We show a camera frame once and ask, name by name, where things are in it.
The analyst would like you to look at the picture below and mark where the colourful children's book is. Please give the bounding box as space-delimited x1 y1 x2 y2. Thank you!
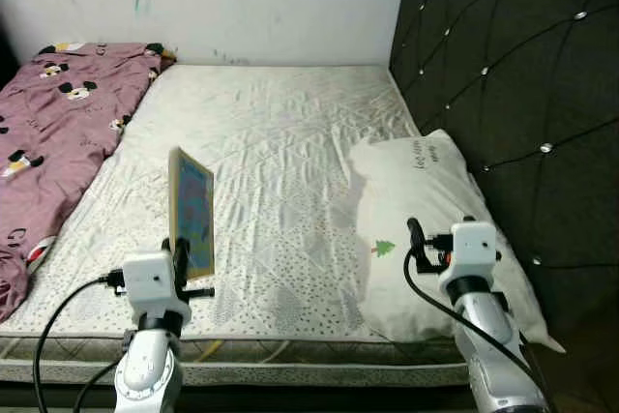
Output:
168 147 216 280

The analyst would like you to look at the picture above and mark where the white pillow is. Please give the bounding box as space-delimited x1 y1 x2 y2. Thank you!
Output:
348 130 567 354

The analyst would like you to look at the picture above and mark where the beige quilted mattress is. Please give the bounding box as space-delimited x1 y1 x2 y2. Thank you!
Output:
0 65 509 387

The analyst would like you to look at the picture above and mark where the pink Mickey Mouse blanket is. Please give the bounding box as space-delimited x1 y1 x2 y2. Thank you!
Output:
0 42 165 323

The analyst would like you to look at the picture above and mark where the black tufted headboard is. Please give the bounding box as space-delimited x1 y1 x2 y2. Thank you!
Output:
389 0 619 337

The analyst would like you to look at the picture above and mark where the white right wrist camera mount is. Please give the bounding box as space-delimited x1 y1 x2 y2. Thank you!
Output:
438 221 500 300

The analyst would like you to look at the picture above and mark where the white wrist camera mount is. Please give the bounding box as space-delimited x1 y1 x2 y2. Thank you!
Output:
438 221 500 300
121 251 192 323

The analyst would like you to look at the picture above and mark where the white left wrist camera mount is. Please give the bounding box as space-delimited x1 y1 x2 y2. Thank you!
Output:
121 251 192 323

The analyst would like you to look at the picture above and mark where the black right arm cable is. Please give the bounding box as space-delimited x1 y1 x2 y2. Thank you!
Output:
402 249 545 406

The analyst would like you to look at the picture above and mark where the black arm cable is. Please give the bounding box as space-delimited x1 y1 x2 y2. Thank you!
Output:
34 270 127 413
402 249 545 406

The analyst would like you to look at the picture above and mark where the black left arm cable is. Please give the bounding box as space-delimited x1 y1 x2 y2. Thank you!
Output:
34 270 127 413

